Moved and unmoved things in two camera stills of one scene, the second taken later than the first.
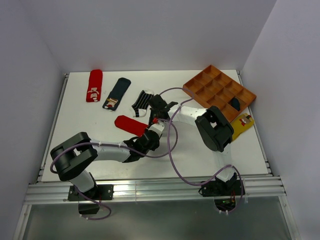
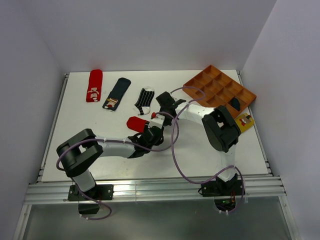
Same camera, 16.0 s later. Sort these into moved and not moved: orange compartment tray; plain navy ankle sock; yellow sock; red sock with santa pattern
Moved: red sock with santa pattern
Not moved: orange compartment tray; plain navy ankle sock; yellow sock
